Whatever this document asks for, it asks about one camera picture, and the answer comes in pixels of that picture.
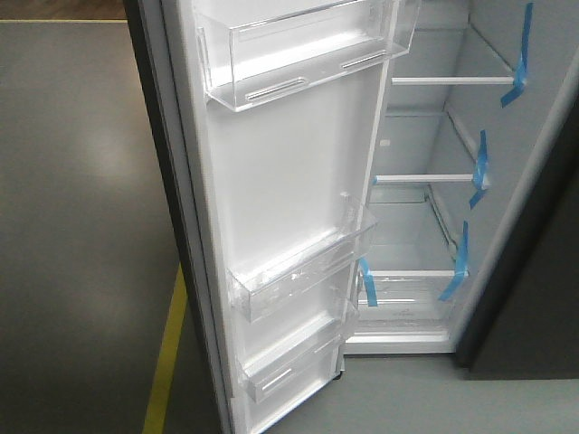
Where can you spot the upper clear door bin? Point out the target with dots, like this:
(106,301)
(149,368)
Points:
(343,238)

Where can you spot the top clear door bin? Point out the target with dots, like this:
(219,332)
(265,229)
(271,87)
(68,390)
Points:
(253,52)

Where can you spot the grey fridge body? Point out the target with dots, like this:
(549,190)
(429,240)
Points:
(475,166)

